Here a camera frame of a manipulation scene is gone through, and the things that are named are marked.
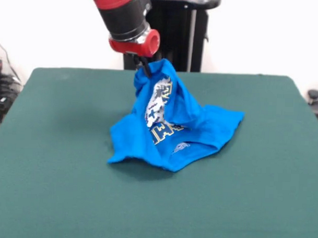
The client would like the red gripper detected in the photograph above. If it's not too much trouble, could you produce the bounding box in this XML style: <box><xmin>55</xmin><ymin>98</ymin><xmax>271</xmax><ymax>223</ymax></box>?
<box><xmin>107</xmin><ymin>27</ymin><xmax>161</xmax><ymax>79</ymax></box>

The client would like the blue printed t-shirt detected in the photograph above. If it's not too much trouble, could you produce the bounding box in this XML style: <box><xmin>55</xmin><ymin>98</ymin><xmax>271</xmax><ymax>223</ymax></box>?
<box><xmin>106</xmin><ymin>56</ymin><xmax>248</xmax><ymax>176</ymax></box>

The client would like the dark green table cloth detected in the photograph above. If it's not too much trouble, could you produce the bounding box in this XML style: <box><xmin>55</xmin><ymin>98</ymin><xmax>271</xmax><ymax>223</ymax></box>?
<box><xmin>0</xmin><ymin>65</ymin><xmax>318</xmax><ymax>238</ymax></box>

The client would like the black chair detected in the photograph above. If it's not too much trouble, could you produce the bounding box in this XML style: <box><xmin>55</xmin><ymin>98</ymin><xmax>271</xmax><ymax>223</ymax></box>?
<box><xmin>306</xmin><ymin>88</ymin><xmax>318</xmax><ymax>121</ymax></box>

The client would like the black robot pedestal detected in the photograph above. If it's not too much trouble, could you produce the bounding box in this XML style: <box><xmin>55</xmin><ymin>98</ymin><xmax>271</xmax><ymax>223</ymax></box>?
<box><xmin>122</xmin><ymin>0</ymin><xmax>223</xmax><ymax>74</ymax></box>

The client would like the black cable bundle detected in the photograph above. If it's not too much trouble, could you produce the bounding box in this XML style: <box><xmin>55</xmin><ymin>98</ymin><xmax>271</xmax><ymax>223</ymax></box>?
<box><xmin>0</xmin><ymin>35</ymin><xmax>26</xmax><ymax>126</ymax></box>

